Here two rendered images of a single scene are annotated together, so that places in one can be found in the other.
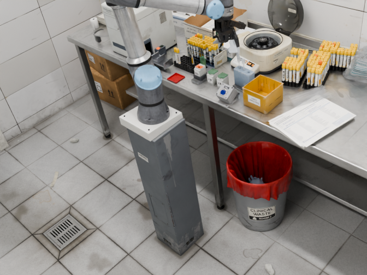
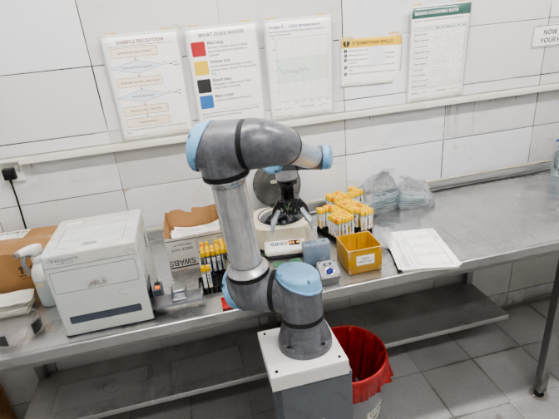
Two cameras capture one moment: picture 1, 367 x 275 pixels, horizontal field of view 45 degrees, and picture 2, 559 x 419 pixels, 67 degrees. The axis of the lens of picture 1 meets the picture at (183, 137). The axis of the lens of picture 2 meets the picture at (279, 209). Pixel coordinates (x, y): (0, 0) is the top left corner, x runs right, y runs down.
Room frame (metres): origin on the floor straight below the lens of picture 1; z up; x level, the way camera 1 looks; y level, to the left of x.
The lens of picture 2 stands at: (1.25, 0.97, 1.74)
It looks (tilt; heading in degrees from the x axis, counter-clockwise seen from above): 23 degrees down; 298
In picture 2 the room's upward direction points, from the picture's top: 6 degrees counter-clockwise
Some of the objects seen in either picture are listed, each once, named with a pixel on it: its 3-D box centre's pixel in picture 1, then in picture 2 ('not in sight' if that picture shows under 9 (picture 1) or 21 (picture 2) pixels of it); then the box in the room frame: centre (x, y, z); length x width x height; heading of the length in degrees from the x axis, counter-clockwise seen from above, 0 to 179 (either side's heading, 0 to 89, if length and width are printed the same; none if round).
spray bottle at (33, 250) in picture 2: not in sight; (39, 275); (2.65, 0.21, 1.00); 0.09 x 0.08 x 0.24; 129
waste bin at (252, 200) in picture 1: (259, 187); (344, 389); (1.73, -0.38, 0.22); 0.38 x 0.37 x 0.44; 39
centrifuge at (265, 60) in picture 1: (260, 51); (282, 229); (2.02, -0.47, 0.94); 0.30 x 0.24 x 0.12; 120
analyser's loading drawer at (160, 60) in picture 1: (155, 57); (172, 297); (2.17, 0.07, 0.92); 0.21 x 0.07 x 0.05; 39
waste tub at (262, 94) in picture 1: (262, 94); (358, 252); (1.66, -0.39, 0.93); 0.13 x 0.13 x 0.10; 38
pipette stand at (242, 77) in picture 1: (244, 78); (316, 253); (1.81, -0.34, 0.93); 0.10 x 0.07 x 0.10; 34
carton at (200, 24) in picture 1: (215, 27); (195, 235); (2.34, -0.29, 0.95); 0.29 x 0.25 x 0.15; 129
